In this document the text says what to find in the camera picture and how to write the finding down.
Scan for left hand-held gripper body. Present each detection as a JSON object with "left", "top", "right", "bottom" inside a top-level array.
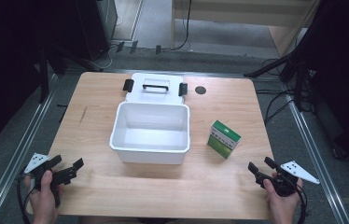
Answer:
[{"left": 22, "top": 152, "right": 77, "bottom": 209}]

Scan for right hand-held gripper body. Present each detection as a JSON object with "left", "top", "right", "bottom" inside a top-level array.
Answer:
[{"left": 256, "top": 160, "right": 321, "bottom": 198}]

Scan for person's right hand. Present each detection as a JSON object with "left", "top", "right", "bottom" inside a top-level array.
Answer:
[{"left": 262, "top": 172, "right": 304, "bottom": 224}]

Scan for person's left hand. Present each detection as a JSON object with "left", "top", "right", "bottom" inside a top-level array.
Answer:
[{"left": 23, "top": 169, "right": 65, "bottom": 224}]

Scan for green and white carton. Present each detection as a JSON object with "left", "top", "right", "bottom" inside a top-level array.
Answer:
[{"left": 206, "top": 119, "right": 243, "bottom": 160}]

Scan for white plastic storage box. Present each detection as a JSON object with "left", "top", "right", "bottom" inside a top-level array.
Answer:
[{"left": 109, "top": 101, "right": 191, "bottom": 166}]

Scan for black metal stand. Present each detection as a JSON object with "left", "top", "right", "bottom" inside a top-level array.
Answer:
[
  {"left": 243, "top": 51, "right": 313, "bottom": 114},
  {"left": 36, "top": 43, "right": 103, "bottom": 105}
]

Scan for dark curtain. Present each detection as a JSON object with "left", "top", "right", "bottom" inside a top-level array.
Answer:
[
  {"left": 288, "top": 0, "right": 349, "bottom": 173},
  {"left": 0, "top": 0, "right": 82, "bottom": 154}
]

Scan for black cabinet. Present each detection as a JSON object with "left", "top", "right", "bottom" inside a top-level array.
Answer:
[{"left": 75, "top": 0, "right": 119, "bottom": 62}]

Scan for light wooden desk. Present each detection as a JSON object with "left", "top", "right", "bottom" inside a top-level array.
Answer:
[{"left": 170, "top": 0, "right": 323, "bottom": 59}]

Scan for aluminium floor rail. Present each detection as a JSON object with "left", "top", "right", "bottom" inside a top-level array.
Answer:
[
  {"left": 283, "top": 83, "right": 349, "bottom": 224},
  {"left": 0, "top": 74, "right": 61, "bottom": 224}
]

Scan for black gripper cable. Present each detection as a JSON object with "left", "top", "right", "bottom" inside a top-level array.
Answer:
[
  {"left": 293, "top": 183, "right": 309, "bottom": 224},
  {"left": 15, "top": 173, "right": 37, "bottom": 224}
]

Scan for black floor cables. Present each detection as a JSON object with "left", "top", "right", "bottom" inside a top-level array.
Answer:
[{"left": 255, "top": 57, "right": 317, "bottom": 126}]

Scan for white lid with black handle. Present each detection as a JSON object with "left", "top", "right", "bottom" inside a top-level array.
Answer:
[{"left": 122, "top": 72, "right": 189, "bottom": 105}]

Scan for white floor cable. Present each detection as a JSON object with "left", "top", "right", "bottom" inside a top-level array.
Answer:
[{"left": 98, "top": 15, "right": 124, "bottom": 70}]

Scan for black hanging cable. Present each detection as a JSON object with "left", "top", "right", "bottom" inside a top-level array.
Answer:
[{"left": 174, "top": 0, "right": 193, "bottom": 51}]

